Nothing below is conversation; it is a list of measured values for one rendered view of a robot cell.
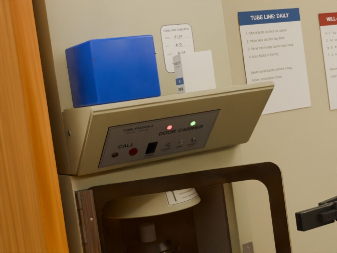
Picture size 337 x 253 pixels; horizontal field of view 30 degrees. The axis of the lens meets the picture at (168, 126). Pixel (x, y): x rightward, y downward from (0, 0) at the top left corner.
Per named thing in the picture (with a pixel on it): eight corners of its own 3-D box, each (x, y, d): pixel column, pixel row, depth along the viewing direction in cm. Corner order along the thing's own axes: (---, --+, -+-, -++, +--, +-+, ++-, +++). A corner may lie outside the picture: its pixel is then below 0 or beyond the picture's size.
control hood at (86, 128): (68, 175, 95) (59, 110, 94) (241, 142, 111) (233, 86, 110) (99, 179, 85) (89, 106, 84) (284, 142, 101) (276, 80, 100)
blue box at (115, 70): (72, 108, 95) (63, 48, 94) (131, 100, 99) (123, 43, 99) (99, 105, 86) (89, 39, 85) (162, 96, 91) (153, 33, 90)
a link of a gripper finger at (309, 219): (331, 221, 105) (335, 222, 105) (300, 231, 102) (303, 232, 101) (329, 204, 105) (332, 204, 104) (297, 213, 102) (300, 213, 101)
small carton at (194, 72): (177, 94, 101) (172, 56, 101) (206, 89, 103) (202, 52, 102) (185, 93, 97) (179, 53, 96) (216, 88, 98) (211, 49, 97)
